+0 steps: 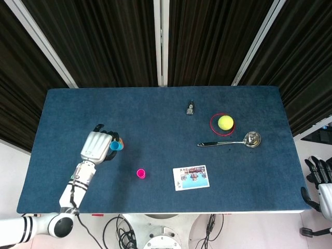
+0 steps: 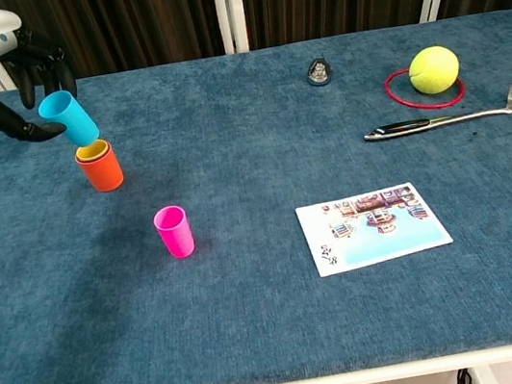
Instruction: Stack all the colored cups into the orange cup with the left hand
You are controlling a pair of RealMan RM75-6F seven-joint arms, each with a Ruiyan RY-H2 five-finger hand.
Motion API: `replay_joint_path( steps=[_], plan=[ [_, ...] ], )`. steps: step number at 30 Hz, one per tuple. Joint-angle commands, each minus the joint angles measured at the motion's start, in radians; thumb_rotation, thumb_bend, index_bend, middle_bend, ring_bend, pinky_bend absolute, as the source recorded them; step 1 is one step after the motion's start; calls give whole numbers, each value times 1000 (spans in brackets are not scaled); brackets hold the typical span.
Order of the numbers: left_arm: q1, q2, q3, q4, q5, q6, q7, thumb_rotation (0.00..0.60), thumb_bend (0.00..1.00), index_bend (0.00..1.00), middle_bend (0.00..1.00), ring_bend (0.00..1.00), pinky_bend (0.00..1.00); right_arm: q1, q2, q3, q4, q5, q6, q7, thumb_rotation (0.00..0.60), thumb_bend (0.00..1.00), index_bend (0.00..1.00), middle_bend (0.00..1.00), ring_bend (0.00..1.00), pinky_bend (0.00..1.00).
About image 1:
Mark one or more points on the pink plastic cup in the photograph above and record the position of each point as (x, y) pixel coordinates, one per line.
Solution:
(141, 173)

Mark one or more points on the yellow tennis ball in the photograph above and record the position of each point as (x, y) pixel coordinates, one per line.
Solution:
(225, 123)

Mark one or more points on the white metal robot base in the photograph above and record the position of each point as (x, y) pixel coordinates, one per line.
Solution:
(160, 233)

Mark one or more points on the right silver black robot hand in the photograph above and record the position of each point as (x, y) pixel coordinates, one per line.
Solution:
(326, 194)

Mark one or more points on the black caster stand leg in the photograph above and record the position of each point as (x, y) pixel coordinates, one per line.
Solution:
(307, 231)

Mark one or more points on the red tape mark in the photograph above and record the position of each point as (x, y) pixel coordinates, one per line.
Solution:
(98, 215)

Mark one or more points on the illustrated postcard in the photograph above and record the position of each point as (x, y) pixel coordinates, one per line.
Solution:
(194, 182)

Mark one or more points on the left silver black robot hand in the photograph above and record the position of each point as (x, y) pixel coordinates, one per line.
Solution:
(94, 146)

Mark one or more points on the white upright frame post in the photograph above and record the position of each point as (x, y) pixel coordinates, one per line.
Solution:
(160, 44)

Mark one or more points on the dark pleated curtain panel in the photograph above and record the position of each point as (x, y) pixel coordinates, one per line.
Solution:
(20, 90)
(306, 64)
(103, 44)
(212, 44)

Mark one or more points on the orange plastic cup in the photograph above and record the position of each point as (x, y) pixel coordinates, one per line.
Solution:
(123, 145)

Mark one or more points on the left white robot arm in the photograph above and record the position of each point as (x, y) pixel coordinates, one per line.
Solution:
(74, 192)

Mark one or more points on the white slanted frame post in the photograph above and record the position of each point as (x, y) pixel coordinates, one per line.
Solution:
(41, 42)
(255, 44)

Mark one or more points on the cyan plastic cup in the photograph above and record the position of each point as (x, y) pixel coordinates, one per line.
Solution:
(115, 146)

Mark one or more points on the blue velvet table cloth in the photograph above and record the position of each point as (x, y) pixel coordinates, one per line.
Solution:
(166, 155)

